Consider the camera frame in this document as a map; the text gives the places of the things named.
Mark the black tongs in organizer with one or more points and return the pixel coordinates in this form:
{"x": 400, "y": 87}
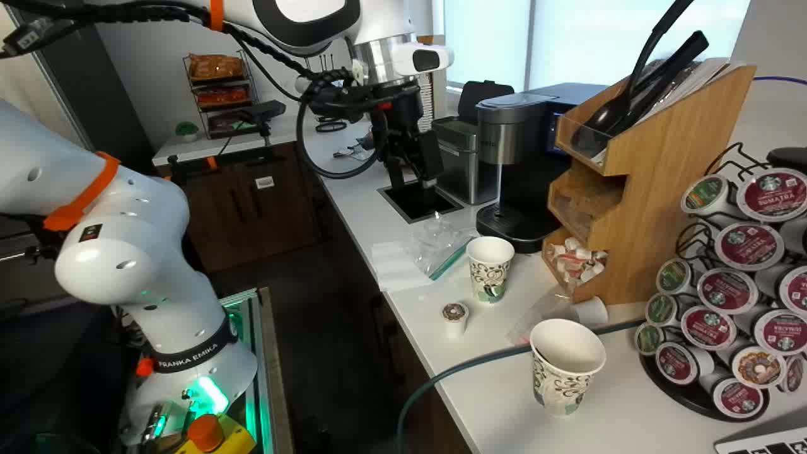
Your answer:
{"x": 643, "y": 87}

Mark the coffee pod carousel rack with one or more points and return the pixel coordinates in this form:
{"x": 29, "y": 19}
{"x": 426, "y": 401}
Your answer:
{"x": 727, "y": 323}

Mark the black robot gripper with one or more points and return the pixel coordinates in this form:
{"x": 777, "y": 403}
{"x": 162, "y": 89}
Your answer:
{"x": 400, "y": 140}

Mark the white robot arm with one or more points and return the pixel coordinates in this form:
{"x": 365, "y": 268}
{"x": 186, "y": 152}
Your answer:
{"x": 121, "y": 229}

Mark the black coffee machine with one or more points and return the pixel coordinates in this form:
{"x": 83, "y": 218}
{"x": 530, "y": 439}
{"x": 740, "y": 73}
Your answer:
{"x": 518, "y": 140}

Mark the single coffee pod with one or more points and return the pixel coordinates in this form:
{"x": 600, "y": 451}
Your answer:
{"x": 454, "y": 319}

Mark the snack shelf rack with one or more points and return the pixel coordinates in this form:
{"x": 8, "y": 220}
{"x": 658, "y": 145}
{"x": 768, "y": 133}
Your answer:
{"x": 225, "y": 98}

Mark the clear plastic bag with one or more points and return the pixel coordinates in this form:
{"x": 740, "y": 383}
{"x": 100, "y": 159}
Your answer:
{"x": 436, "y": 246}

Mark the patterned paper cup far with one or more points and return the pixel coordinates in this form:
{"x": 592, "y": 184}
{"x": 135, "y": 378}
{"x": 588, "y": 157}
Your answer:
{"x": 491, "y": 261}

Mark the yellow emergency stop box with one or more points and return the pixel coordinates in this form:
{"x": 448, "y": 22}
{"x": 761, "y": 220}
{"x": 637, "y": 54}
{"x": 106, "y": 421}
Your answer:
{"x": 215, "y": 435}

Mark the patterned paper cup near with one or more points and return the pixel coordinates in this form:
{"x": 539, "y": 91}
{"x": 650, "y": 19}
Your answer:
{"x": 566, "y": 359}

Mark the stainless steel waste bin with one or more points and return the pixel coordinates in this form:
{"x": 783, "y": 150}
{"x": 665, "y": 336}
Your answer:
{"x": 463, "y": 174}

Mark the wooden condiment organizer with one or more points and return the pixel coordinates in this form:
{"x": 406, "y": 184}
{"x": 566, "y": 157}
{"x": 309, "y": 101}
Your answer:
{"x": 627, "y": 199}

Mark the patterned paper cup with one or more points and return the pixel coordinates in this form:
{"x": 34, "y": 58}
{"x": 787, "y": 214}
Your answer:
{"x": 566, "y": 359}
{"x": 491, "y": 261}

